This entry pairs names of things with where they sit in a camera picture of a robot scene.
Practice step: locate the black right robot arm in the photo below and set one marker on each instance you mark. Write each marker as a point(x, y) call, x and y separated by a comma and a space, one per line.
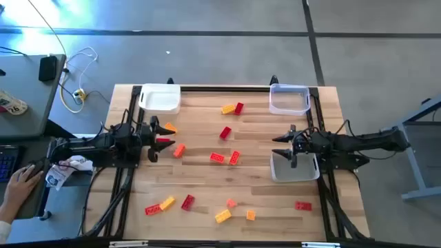
point(365, 141)

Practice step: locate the white plastic bin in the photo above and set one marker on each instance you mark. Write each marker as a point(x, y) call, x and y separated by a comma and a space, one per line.
point(158, 100)

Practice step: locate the small orange toy brick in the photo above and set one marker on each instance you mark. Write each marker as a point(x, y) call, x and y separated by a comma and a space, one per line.
point(231, 203)

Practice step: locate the silver metal bracket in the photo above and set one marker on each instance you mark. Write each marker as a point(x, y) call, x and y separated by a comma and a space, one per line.
point(128, 244)
point(320, 245)

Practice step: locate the orange-red toy brick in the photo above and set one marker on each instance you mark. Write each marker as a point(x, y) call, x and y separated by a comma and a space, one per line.
point(217, 157)
point(234, 157)
point(152, 209)

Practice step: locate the red toy brick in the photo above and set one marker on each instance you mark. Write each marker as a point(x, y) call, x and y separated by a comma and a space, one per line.
point(187, 202)
point(238, 108)
point(163, 140)
point(303, 206)
point(225, 132)

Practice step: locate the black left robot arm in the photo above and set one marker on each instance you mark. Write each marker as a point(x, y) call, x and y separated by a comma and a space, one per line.
point(86, 148)

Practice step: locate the person's hand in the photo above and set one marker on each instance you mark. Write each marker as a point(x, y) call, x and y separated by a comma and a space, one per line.
point(20, 187)

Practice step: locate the white numbered tag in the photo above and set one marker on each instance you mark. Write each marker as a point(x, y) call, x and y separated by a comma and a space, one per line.
point(13, 105)

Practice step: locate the black power adapter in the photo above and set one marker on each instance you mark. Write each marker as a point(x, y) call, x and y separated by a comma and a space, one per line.
point(48, 67)

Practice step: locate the black aluminium table frame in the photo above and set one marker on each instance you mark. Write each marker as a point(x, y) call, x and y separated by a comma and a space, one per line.
point(224, 89)

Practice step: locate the small yellow toy brick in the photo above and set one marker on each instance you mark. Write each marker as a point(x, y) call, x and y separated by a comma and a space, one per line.
point(251, 215)

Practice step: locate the yellow power plug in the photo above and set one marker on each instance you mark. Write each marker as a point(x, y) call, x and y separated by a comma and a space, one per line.
point(80, 93)

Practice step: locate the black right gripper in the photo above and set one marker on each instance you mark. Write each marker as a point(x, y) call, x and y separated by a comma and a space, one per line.
point(320, 143)

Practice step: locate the black frame foot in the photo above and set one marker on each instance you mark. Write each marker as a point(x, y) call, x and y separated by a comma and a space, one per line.
point(274, 80)
point(170, 81)

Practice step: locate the dark grey desk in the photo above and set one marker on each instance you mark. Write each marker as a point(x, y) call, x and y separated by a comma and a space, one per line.
point(38, 206)

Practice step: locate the light grey desk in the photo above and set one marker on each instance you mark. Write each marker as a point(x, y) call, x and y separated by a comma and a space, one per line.
point(34, 103)

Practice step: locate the black keyboard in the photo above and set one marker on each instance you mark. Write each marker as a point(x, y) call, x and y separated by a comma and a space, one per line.
point(8, 162)

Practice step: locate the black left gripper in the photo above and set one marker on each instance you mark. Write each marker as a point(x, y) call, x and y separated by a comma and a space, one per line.
point(144, 137)

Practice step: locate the person's forearm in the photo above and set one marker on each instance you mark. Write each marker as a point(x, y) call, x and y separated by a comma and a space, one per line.
point(5, 217)

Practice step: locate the clear plastic bin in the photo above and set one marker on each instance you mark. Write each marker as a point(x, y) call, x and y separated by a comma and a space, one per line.
point(289, 100)

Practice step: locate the grey metal desk frame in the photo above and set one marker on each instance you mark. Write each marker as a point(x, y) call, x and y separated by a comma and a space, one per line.
point(410, 158)

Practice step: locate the white printed snack bag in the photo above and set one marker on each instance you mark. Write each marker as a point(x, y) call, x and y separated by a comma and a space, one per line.
point(58, 175)

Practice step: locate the grey plastic bin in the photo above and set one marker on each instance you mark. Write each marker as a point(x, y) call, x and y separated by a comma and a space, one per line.
point(299, 172)

